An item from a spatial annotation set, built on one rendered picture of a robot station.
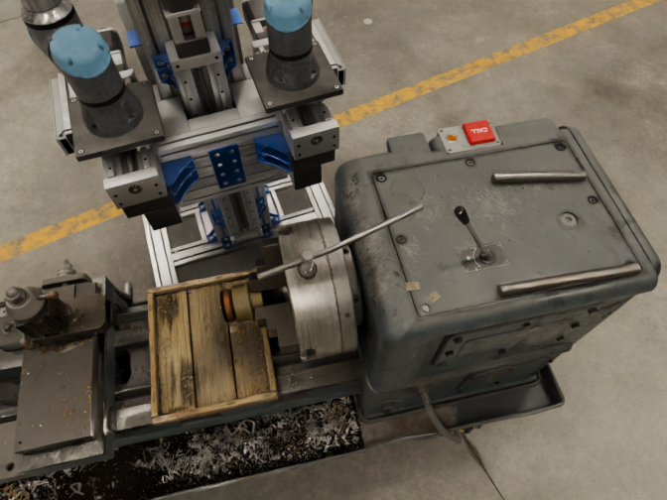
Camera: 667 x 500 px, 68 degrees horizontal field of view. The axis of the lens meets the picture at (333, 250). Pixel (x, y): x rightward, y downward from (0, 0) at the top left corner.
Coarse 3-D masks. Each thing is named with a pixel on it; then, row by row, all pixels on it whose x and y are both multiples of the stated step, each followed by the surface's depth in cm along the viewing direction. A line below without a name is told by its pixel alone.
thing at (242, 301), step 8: (232, 288) 110; (240, 288) 110; (248, 288) 112; (224, 296) 109; (232, 296) 109; (240, 296) 109; (248, 296) 108; (256, 296) 110; (224, 304) 108; (232, 304) 109; (240, 304) 108; (248, 304) 108; (256, 304) 110; (264, 304) 115; (224, 312) 109; (232, 312) 109; (240, 312) 109; (248, 312) 109; (232, 320) 111; (240, 320) 111
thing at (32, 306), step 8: (24, 288) 106; (32, 288) 108; (32, 296) 106; (8, 304) 105; (24, 304) 105; (32, 304) 105; (40, 304) 107; (8, 312) 105; (16, 312) 105; (24, 312) 105; (32, 312) 106
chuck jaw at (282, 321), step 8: (280, 304) 110; (288, 304) 110; (256, 312) 109; (264, 312) 109; (272, 312) 109; (280, 312) 109; (288, 312) 109; (264, 320) 109; (272, 320) 108; (280, 320) 108; (288, 320) 108; (272, 328) 106; (280, 328) 106; (288, 328) 106; (272, 336) 109; (280, 336) 105; (288, 336) 105; (296, 336) 105; (280, 344) 104; (288, 344) 104; (296, 344) 105; (288, 352) 107; (304, 352) 105; (312, 352) 106
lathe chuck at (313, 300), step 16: (288, 224) 111; (304, 224) 108; (288, 240) 103; (304, 240) 103; (320, 240) 103; (288, 256) 101; (288, 272) 99; (320, 272) 99; (288, 288) 98; (304, 288) 98; (320, 288) 99; (304, 304) 98; (320, 304) 99; (304, 320) 99; (320, 320) 100; (336, 320) 100; (304, 336) 100; (320, 336) 101; (336, 336) 102; (320, 352) 105; (336, 352) 108
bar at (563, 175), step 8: (496, 176) 106; (504, 176) 106; (512, 176) 106; (520, 176) 106; (528, 176) 106; (536, 176) 106; (544, 176) 106; (552, 176) 106; (560, 176) 106; (568, 176) 106; (576, 176) 106; (584, 176) 106
